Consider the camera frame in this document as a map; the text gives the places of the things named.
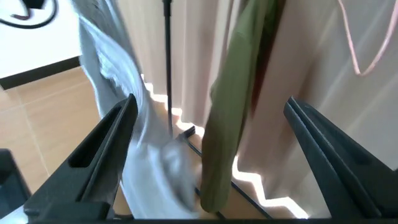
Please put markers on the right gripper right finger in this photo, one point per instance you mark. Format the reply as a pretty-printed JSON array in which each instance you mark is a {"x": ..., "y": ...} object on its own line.
[{"x": 357, "y": 186}]

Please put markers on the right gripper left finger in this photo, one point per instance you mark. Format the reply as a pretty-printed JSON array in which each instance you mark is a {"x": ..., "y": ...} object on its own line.
[{"x": 53, "y": 199}]

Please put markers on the pale grey shorts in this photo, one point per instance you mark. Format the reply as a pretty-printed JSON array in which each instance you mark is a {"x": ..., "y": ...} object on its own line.
[{"x": 149, "y": 174}]

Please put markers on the pink clothes hanger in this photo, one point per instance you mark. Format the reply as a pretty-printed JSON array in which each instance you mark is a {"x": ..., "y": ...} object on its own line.
[{"x": 360, "y": 74}]

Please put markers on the green long-sleeved shirt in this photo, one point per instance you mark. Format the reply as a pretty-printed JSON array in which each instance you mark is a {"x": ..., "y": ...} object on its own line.
[{"x": 230, "y": 109}]

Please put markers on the black clothes rack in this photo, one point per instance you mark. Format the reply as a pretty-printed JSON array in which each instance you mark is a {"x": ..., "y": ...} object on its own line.
[{"x": 168, "y": 62}]

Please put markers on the beige curtain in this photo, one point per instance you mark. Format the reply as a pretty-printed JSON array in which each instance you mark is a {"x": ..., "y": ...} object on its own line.
[{"x": 311, "y": 62}]

